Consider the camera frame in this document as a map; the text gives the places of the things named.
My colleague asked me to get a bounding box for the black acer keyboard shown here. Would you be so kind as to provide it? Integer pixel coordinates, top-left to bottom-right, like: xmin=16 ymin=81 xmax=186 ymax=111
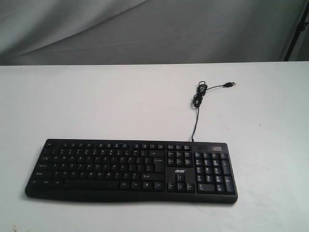
xmin=25 ymin=139 xmax=238 ymax=203

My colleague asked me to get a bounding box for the grey backdrop cloth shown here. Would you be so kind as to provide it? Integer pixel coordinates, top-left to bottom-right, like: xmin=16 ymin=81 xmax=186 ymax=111
xmin=0 ymin=0 xmax=306 ymax=65

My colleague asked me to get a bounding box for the black light stand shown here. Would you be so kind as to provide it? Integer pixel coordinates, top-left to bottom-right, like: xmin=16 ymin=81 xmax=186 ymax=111
xmin=283 ymin=1 xmax=309 ymax=62

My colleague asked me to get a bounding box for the black USB cable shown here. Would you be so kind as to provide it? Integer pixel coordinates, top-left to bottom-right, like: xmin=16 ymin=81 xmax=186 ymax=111
xmin=189 ymin=80 xmax=237 ymax=143

